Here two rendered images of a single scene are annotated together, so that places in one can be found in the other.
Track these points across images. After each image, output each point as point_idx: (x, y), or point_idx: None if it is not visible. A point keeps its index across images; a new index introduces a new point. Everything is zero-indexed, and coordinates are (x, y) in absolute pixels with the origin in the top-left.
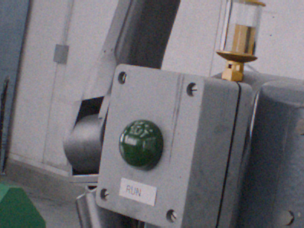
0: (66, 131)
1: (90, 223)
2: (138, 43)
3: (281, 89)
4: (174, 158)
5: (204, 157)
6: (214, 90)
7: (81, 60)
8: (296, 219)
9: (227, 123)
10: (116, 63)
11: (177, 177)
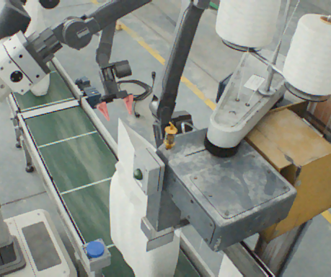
0: (149, 102)
1: (155, 133)
2: (169, 80)
3: (171, 166)
4: (144, 181)
5: (151, 182)
6: (151, 171)
7: None
8: (173, 197)
9: (156, 174)
10: (162, 88)
11: (145, 185)
